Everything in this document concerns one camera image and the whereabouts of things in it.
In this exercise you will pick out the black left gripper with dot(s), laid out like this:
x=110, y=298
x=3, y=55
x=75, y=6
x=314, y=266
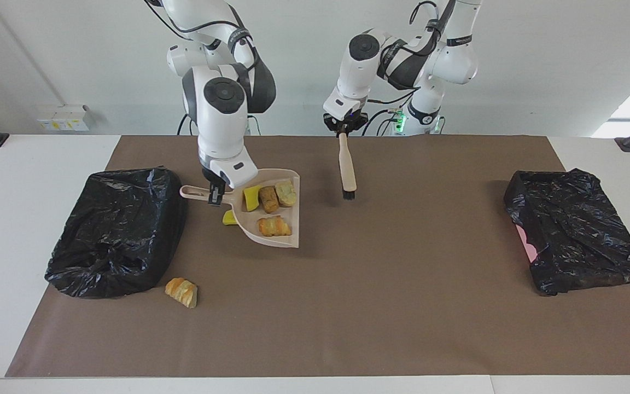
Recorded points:
x=332, y=121

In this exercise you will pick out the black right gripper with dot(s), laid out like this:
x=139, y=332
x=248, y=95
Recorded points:
x=206, y=176

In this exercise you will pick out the yellow sponge piece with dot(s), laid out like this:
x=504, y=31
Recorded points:
x=230, y=218

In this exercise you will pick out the beige hand brush black bristles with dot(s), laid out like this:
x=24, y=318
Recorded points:
x=346, y=164

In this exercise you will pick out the yellow green sponge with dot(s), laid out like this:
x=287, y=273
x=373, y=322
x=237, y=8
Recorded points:
x=251, y=198

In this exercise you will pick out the beige plastic dustpan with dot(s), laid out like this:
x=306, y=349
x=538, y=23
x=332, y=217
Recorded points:
x=250, y=219

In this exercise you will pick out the brown toy bread roll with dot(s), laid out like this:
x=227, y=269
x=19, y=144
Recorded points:
x=268, y=200

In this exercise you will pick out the pale toy croissant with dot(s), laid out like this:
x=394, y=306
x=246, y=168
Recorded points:
x=286, y=193
x=274, y=225

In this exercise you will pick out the orange striped toy croissant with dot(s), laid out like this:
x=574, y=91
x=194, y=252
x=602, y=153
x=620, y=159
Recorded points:
x=181, y=291

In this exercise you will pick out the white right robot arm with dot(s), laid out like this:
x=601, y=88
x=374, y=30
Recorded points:
x=222, y=131

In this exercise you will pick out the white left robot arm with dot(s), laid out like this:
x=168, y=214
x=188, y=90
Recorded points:
x=446, y=60

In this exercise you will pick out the tall black bag-lined bin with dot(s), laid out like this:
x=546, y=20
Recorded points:
x=112, y=235

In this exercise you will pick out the pink bin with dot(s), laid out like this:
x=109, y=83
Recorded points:
x=528, y=246

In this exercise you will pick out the low black trash bag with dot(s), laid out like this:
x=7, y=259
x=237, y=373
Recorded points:
x=577, y=230

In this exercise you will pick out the brown paper table mat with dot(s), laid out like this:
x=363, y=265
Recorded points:
x=348, y=339

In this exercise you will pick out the white wall outlet box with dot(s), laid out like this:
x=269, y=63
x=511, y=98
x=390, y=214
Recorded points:
x=63, y=117

